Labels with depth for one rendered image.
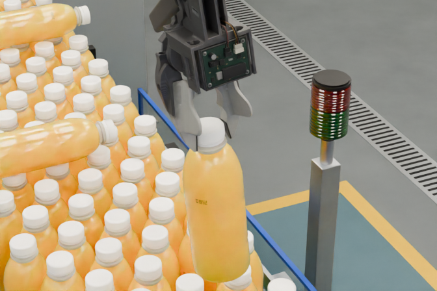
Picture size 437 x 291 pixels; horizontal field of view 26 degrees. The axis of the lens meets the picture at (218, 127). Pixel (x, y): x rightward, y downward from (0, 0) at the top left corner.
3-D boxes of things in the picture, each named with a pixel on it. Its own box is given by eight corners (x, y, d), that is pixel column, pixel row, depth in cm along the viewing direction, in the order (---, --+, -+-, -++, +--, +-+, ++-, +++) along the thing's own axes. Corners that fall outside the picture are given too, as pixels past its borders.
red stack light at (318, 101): (323, 117, 150) (324, 95, 148) (303, 99, 155) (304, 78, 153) (357, 108, 153) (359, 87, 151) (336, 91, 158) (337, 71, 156)
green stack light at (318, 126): (321, 144, 153) (323, 117, 150) (302, 126, 158) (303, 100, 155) (355, 135, 155) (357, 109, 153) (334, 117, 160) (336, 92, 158)
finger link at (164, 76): (160, 118, 103) (160, 41, 100) (155, 113, 105) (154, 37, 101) (199, 112, 105) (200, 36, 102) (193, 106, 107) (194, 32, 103)
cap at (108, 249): (127, 253, 140) (127, 243, 139) (112, 267, 137) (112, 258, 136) (105, 245, 142) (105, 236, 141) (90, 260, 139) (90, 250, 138)
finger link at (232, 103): (249, 152, 105) (225, 84, 101) (224, 134, 110) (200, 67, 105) (272, 139, 106) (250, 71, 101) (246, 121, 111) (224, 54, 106)
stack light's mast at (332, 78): (319, 175, 156) (324, 89, 148) (300, 156, 161) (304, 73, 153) (352, 166, 158) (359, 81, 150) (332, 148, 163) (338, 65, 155)
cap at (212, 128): (199, 130, 111) (198, 117, 110) (230, 134, 110) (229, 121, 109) (186, 147, 108) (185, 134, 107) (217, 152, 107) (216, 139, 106)
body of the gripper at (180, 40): (196, 101, 97) (177, -9, 92) (161, 75, 104) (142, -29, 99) (260, 78, 100) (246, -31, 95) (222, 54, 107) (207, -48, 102)
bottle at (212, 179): (207, 241, 123) (193, 119, 113) (257, 251, 120) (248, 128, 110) (184, 275, 117) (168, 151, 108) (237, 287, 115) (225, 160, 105)
